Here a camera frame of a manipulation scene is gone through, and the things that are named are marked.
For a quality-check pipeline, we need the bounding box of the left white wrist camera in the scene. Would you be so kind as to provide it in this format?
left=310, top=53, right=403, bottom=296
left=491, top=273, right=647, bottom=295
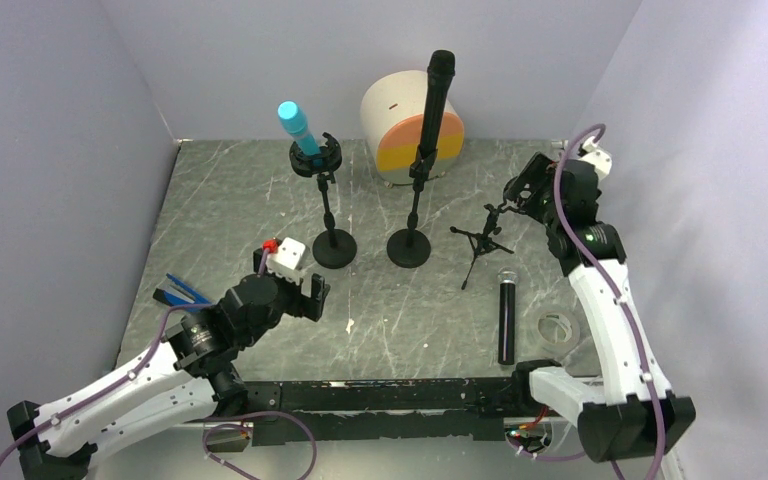
left=258, top=237, right=307, bottom=285

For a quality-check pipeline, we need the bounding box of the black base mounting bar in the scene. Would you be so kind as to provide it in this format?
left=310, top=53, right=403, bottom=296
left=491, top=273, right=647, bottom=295
left=216, top=377, right=554, bottom=446

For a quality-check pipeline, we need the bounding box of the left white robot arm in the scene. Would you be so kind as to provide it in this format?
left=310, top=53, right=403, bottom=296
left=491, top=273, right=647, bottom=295
left=0, top=273, right=330, bottom=479

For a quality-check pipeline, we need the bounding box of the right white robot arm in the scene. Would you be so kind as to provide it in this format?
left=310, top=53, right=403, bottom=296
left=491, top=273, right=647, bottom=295
left=503, top=153, right=696, bottom=463

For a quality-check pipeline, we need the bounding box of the white orange yellow cylinder container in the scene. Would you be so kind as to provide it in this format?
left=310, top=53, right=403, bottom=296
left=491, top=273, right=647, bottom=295
left=360, top=70, right=465, bottom=185

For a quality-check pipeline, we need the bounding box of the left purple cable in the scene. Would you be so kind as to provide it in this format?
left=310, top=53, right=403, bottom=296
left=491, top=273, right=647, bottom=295
left=0, top=251, right=319, bottom=480

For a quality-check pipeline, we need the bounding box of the black tripod shock-mount stand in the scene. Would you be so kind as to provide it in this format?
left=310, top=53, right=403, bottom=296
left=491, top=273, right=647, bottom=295
left=450, top=195, right=526, bottom=290

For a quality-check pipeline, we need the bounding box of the purple cable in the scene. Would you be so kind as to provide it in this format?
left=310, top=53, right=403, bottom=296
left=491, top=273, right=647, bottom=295
left=0, top=251, right=319, bottom=480
left=504, top=123, right=667, bottom=480

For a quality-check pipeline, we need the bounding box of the black round-base clip stand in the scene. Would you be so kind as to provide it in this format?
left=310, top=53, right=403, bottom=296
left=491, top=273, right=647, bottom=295
left=386, top=147, right=437, bottom=269

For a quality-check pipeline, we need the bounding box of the silver mesh black microphone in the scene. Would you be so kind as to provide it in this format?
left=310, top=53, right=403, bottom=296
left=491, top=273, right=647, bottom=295
left=497, top=268, right=518, bottom=366

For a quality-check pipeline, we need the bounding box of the tall black microphone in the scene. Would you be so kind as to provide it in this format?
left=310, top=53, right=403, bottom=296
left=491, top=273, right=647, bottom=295
left=418, top=50, right=456, bottom=169

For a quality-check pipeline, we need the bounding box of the cyan blue microphone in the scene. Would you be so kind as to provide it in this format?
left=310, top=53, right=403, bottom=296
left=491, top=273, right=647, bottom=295
left=277, top=100, right=324, bottom=169

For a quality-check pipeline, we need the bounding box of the black round-base shock-mount stand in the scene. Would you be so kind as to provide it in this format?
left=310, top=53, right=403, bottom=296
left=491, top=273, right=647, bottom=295
left=288, top=132, right=357, bottom=269

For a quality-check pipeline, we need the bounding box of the blue black hand tool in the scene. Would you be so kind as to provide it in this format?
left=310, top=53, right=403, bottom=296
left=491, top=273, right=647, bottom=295
left=152, top=273, right=213, bottom=312

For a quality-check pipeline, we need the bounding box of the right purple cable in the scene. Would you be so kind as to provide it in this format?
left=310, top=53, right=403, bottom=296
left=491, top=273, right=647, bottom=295
left=504, top=123, right=667, bottom=480

